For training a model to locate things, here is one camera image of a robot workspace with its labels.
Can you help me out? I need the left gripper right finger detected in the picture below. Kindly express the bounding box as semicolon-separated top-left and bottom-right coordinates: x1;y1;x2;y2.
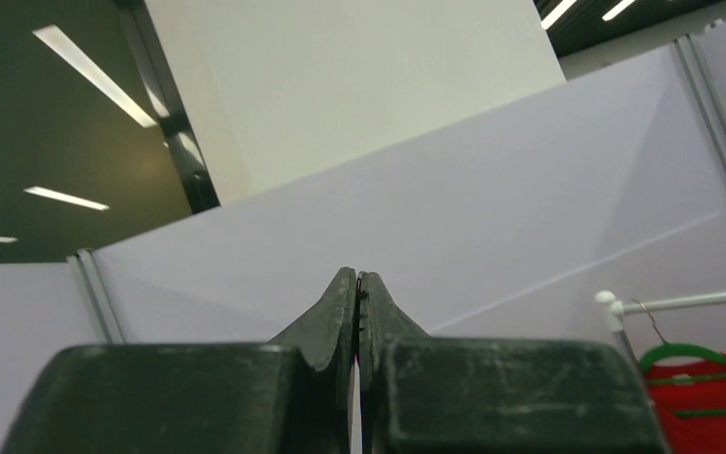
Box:
357;272;669;453

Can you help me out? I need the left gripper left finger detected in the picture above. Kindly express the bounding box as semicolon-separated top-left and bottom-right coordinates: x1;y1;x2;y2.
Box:
1;268;357;453

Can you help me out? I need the metal clothes rack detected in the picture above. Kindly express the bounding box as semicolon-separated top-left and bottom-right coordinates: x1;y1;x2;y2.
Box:
594;290;726;375

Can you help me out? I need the green clothes hanger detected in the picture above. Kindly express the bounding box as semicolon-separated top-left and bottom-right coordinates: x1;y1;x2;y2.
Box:
631;299;726;420

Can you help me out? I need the red t-shirt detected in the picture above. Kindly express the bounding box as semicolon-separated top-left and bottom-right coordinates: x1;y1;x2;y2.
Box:
644;360;726;454

